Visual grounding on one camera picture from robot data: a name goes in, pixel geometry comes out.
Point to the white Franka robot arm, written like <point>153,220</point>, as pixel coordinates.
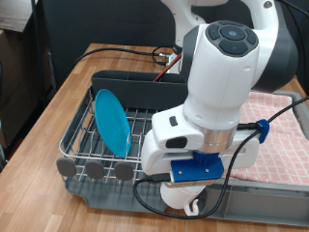
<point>225,80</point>

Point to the grey plastic drain tray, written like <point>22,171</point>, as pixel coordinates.
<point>106,196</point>

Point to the pink checked cloth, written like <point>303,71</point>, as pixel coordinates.
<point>283,154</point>

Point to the white mug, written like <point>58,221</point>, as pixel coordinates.
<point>180,196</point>

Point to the dark grey utensil holder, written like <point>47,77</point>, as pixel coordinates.
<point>128,90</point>

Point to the brown cardboard box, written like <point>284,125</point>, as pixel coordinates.
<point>9,64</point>
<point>16,122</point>

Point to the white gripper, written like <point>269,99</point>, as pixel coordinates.
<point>154,161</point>

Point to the blue round plate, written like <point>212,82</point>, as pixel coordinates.
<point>111,125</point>

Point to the black metal frame pole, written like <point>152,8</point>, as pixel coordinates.
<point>38,48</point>

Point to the grey plastic crate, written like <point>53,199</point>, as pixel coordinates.
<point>257,203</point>

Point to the dark wooden board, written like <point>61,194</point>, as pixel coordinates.
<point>13,13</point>

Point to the dark grey partition panel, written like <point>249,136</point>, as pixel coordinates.
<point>112,22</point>

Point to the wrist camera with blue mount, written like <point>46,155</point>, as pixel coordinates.
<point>196,170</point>

